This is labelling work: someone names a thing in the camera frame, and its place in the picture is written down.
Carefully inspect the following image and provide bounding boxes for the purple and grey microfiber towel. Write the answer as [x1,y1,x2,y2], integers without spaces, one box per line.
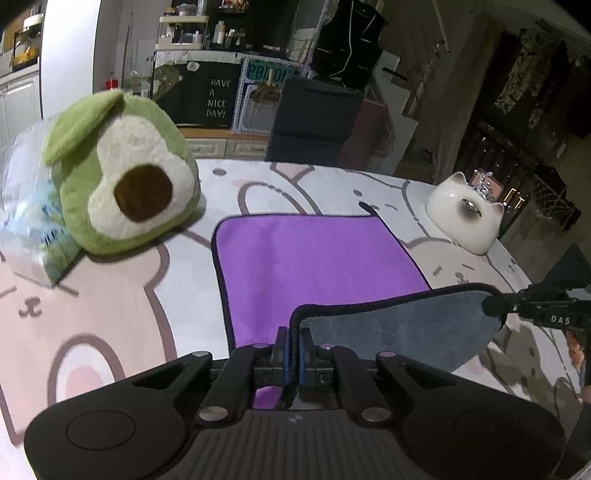
[210,202,506,411]

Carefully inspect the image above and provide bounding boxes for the dark blue chair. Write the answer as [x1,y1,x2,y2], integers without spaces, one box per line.
[266,77,363,167]

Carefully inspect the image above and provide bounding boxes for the maroon folded board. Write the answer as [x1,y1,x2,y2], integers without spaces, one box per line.
[339,99,391,169]

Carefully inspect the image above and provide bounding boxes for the clear plastic tissue pack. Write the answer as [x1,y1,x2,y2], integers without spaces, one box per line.
[1,117,81,288]

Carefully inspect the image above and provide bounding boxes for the black nice day banner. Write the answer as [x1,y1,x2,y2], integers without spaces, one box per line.
[152,61,242,130]

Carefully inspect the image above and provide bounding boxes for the white ceramic cat jar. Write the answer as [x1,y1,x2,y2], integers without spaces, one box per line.
[426,171,505,255]

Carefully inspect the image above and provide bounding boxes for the white shelf rack with bottles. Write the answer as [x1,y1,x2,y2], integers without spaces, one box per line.
[154,2,250,52]

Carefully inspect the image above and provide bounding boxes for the pink cartoon bear tablecloth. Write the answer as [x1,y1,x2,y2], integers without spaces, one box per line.
[1,160,590,479]

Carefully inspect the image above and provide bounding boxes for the white kitchen cabinet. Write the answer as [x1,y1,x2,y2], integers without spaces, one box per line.
[0,65,42,146]

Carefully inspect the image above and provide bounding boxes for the black hanging garment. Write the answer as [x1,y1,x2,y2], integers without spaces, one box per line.
[311,0,388,90]

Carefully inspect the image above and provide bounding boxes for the teal popcorn sign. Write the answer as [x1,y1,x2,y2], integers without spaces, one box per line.
[239,56,301,87]

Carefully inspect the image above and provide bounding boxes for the white drawer cabinet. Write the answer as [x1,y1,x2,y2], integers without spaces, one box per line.
[179,127,269,160]

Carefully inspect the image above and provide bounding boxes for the green avocado plush toy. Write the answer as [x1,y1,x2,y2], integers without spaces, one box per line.
[41,89,200,256]

